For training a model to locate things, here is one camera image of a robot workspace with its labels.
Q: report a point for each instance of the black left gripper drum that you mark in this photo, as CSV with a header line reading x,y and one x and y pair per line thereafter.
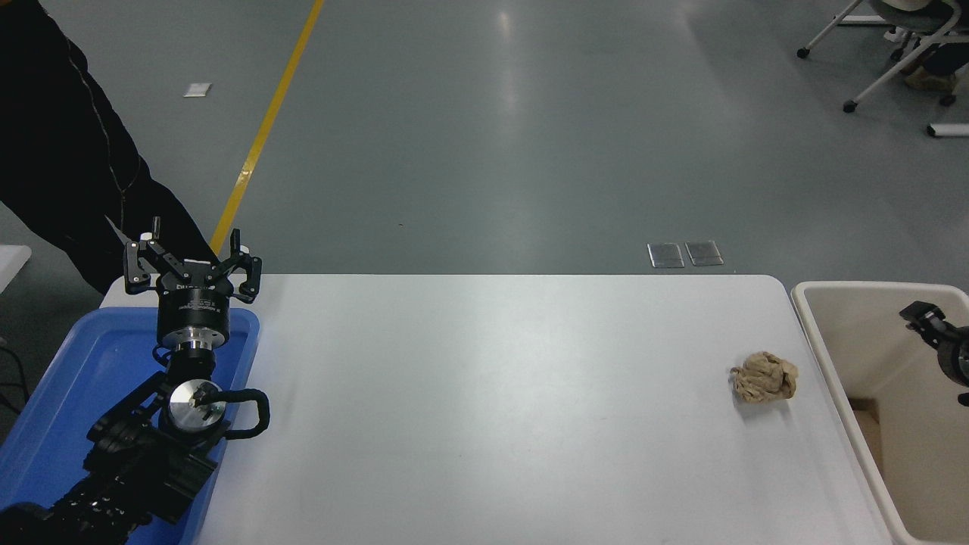
x,y
192,310

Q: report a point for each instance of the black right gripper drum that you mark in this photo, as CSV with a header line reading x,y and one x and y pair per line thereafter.
x,y
950,352

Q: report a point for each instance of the metal floor plate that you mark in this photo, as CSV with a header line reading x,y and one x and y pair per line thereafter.
x,y
705,254
666,256

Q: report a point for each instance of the large pale bin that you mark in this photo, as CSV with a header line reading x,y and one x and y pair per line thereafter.
x,y
870,333

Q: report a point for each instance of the white side table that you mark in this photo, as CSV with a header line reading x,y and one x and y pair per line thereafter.
x,y
11,265

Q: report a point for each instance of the blue plastic tray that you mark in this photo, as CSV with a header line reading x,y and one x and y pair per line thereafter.
x,y
76,378

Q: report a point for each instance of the person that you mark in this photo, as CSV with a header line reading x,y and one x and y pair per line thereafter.
x,y
60,151
946,59

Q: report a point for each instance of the crumpled tan paper ball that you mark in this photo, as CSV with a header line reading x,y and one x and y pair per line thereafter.
x,y
764,377

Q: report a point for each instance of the white bar on floor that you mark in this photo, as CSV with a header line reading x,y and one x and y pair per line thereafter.
x,y
948,131

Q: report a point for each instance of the white-legged wheeled chair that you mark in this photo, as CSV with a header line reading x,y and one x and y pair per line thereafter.
x,y
886,72

